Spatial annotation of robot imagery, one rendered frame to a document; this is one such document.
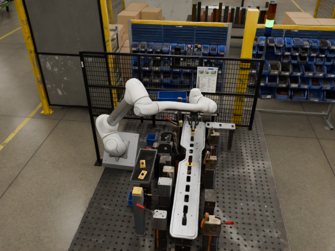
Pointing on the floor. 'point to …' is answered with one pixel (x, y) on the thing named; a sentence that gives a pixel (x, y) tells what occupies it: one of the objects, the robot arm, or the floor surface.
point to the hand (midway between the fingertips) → (193, 128)
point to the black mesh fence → (163, 84)
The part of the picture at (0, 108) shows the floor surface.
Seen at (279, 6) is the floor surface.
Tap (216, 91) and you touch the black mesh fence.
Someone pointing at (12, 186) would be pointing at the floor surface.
